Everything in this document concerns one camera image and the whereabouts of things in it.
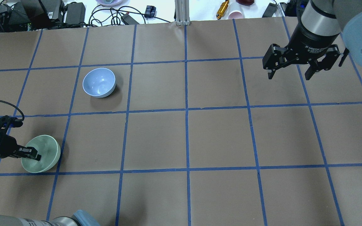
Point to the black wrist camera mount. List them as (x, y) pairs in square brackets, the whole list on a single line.
[(10, 122)]

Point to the aluminium profile post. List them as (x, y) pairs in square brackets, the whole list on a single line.
[(182, 17)]

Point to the small black blue device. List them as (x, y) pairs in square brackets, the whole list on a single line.
[(150, 12)]

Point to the green bowl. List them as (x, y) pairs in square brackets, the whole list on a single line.
[(49, 150)]

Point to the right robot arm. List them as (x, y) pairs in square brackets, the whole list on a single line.
[(319, 26)]

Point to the second robot arm bottom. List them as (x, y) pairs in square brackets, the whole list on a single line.
[(79, 218)]

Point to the yellow tool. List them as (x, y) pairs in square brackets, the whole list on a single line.
[(222, 9)]

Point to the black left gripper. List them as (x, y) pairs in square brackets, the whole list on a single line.
[(5, 147)]

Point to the purple bowl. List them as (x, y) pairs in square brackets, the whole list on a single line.
[(109, 2)]

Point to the black power adapter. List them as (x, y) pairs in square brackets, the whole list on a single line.
[(75, 14)]

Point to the black electronics box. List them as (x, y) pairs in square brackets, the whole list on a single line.
[(26, 15)]

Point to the dark red object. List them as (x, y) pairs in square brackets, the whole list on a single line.
[(245, 2)]

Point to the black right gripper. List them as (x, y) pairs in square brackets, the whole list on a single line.
[(309, 42)]

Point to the black flat device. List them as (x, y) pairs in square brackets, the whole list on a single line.
[(270, 10)]

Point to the pink cup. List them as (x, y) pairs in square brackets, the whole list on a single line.
[(236, 14)]

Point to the blue bowl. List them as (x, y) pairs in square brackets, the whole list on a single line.
[(99, 83)]

